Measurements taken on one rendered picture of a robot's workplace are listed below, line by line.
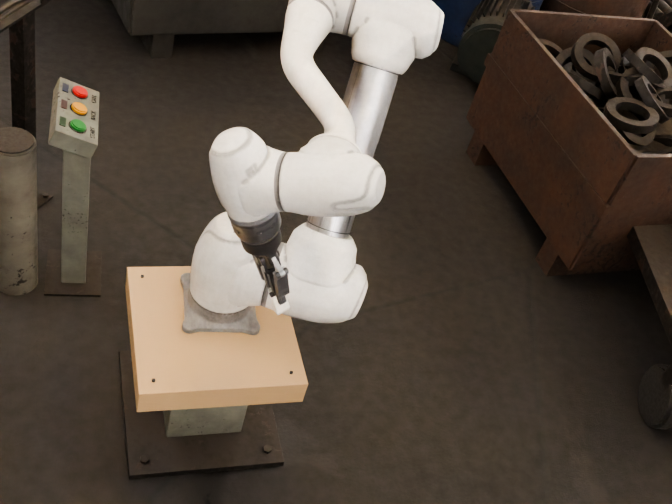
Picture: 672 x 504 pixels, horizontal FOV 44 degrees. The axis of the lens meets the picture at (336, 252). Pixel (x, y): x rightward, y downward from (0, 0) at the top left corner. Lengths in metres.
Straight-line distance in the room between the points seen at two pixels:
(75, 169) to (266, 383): 0.81
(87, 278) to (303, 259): 0.98
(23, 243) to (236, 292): 0.79
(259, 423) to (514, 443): 0.76
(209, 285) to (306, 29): 0.60
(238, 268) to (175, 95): 1.72
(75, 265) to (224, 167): 1.25
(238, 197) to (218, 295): 0.52
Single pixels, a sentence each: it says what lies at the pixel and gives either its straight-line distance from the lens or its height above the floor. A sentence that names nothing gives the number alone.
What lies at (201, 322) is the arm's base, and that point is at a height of 0.44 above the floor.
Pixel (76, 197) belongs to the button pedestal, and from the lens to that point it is 2.38.
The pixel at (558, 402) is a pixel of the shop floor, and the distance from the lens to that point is 2.74.
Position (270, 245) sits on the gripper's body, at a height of 0.89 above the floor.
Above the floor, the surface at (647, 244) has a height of 0.32.
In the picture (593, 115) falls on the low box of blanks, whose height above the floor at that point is 0.60.
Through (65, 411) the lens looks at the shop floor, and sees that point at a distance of 2.33.
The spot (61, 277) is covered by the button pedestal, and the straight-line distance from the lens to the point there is 2.60.
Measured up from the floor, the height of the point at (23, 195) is 0.38.
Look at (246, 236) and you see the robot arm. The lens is 1.48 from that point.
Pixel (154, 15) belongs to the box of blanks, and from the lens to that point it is 3.56.
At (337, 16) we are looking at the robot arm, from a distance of 1.80.
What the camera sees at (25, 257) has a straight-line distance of 2.49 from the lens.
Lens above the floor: 1.90
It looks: 41 degrees down
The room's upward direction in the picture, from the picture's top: 18 degrees clockwise
